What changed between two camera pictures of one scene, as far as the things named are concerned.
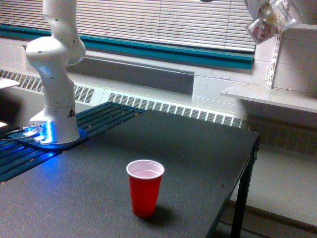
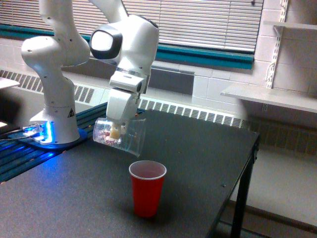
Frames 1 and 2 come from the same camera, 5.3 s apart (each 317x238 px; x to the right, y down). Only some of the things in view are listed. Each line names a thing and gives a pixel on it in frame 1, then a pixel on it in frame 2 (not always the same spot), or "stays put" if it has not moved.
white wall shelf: (302, 100) stays put
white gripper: (256, 7) to (126, 86)
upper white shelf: (305, 26) stays put
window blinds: (221, 24) stays put
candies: (264, 29) to (104, 135)
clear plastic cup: (273, 16) to (127, 135)
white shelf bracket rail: (271, 73) stays put
